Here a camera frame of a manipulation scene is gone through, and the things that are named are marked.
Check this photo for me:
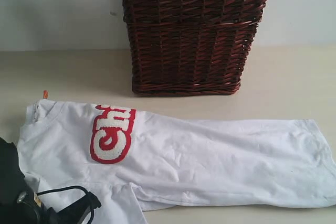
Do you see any dark brown wicker basket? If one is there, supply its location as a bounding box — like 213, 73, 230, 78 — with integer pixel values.
122, 0, 267, 96

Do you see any white t-shirt with red print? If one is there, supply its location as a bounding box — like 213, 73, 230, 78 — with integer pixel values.
17, 99, 335, 223

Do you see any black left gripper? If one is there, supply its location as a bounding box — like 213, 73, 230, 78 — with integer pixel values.
40, 192, 101, 224

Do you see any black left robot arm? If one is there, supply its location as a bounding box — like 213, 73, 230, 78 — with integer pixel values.
1, 139, 101, 224

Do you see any black cable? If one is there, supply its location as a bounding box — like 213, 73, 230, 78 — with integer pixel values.
34, 185, 90, 197

